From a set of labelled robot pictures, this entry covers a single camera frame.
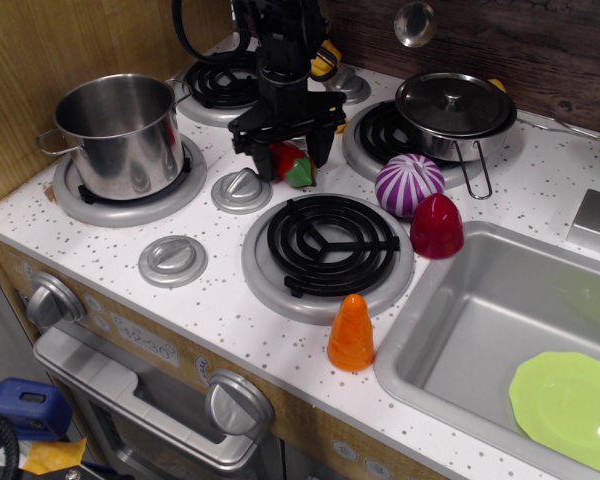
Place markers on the front left burner under pot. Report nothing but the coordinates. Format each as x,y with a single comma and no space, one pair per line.
118,214

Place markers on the blue device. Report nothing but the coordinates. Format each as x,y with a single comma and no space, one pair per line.
36,411

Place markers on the yellow handled toy knife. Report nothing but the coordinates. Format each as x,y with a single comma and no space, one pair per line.
340,120

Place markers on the back left black burner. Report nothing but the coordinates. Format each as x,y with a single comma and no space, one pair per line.
216,94

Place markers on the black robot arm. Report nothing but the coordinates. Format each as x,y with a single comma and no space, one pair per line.
239,46

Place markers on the green plastic plate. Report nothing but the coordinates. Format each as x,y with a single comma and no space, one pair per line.
555,398

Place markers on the dark red toy vegetable half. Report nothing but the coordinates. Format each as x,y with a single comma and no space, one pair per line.
437,229

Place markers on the black burner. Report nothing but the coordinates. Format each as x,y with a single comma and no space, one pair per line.
302,257
379,133
216,94

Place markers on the grey oven dial right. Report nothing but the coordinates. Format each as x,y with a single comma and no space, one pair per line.
236,407

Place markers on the grey stove knob front left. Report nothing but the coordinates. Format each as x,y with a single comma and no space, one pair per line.
172,261

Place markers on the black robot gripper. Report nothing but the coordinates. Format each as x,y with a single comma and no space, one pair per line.
289,34

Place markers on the back right black burner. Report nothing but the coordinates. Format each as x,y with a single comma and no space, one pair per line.
379,133

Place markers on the grey faucet base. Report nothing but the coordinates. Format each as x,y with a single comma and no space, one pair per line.
585,228

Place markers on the grey oven dial left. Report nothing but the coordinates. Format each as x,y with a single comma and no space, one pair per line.
52,301

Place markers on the hanging steel ladle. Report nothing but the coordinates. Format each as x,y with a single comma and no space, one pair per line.
415,24

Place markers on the tall steel stock pot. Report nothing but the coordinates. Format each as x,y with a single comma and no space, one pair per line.
121,133

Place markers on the purple white striped toy onion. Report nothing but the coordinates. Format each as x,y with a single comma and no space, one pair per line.
406,181

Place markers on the grey oven door handle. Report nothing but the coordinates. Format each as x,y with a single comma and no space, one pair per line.
146,424

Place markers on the orange toy carrot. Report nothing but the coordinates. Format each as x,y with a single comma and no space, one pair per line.
351,346

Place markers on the yellow toy behind pan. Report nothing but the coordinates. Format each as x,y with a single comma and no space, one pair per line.
498,85

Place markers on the front right black burner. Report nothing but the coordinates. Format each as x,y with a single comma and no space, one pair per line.
302,257

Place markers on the red toy pepper green stem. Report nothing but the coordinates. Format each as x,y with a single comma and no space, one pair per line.
293,165

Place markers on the grey toy sink basin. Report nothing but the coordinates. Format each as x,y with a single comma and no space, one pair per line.
475,322

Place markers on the grey stove knob middle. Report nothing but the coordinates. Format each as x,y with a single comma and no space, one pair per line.
241,192

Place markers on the grey stove knob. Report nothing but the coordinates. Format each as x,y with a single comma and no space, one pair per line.
241,192
172,261
347,81

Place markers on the steel pan with lid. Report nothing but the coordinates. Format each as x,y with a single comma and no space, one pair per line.
457,118

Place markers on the yellow toy food piece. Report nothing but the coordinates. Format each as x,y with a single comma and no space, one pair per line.
325,64

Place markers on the grey oven dial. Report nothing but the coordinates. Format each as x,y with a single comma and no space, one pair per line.
52,301
236,407

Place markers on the grey stove knob back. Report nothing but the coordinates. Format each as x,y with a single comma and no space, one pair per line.
347,81

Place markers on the yellow cloth piece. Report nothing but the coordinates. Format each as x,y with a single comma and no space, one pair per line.
49,456

